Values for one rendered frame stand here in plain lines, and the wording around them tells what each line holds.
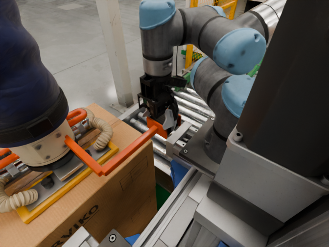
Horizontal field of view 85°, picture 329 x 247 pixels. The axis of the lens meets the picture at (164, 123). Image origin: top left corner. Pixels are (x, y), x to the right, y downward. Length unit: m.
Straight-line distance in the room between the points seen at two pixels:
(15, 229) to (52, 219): 0.10
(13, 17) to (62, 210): 0.51
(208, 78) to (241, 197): 0.37
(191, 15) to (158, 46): 0.09
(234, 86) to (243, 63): 0.13
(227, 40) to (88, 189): 0.57
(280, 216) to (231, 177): 0.06
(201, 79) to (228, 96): 0.13
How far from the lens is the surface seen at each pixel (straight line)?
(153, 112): 0.50
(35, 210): 0.69
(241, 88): 0.47
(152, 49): 0.42
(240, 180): 0.22
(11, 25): 0.49
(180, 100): 1.59
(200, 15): 0.44
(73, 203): 0.67
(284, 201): 0.22
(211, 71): 0.55
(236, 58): 0.33
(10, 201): 0.67
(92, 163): 0.54
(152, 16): 0.40
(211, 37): 0.37
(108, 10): 1.90
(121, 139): 0.76
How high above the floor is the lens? 1.51
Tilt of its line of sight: 45 degrees down
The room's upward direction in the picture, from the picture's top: straight up
